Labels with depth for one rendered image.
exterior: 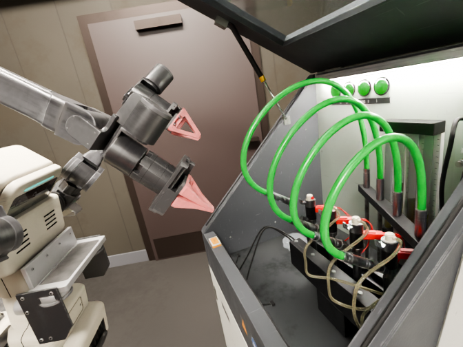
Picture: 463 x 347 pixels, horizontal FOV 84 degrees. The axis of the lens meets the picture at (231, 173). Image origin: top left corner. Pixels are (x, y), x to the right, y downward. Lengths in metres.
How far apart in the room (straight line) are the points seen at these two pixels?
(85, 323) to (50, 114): 0.74
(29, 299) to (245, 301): 0.53
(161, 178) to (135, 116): 0.11
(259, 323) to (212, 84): 1.89
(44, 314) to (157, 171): 0.55
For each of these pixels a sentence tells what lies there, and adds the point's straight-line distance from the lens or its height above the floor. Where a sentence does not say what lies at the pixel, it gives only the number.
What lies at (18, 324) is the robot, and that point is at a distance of 1.03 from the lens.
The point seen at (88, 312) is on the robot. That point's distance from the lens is 1.10.
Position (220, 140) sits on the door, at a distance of 2.25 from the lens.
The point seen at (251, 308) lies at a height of 0.95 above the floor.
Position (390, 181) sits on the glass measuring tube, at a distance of 0.87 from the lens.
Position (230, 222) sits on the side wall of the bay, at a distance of 1.00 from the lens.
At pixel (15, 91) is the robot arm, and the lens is 0.56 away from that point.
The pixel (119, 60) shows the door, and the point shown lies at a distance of 2.35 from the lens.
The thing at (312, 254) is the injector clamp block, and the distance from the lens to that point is 0.75.
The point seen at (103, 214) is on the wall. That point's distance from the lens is 2.70.
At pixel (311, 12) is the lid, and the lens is 0.81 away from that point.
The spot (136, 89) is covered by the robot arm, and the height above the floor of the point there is 1.47.
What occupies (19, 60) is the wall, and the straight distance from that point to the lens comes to 2.73.
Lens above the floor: 1.42
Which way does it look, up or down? 17 degrees down
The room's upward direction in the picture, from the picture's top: 10 degrees counter-clockwise
